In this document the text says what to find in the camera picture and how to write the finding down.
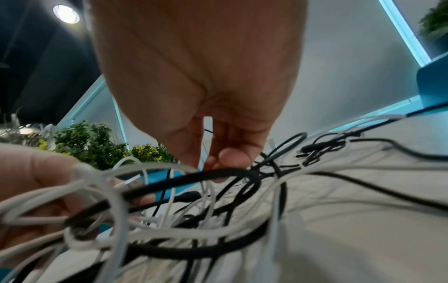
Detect white table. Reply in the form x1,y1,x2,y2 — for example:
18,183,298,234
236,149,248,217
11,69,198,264
133,110,448,283

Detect glass pendant lamp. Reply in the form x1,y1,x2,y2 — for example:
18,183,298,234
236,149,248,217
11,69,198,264
0,121,48,146

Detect black cylinder spotlight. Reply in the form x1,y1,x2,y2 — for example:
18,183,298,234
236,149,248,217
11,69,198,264
52,4,82,24

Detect cyan wall light strips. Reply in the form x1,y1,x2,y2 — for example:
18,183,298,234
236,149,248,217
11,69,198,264
57,0,433,147

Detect person's right hand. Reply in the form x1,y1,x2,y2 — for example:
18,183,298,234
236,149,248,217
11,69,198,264
84,0,309,184

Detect person's left hand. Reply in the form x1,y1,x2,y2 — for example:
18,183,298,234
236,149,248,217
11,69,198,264
0,143,155,266

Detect tangle of black and white cables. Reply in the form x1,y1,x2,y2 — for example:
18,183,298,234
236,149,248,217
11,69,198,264
0,114,448,283

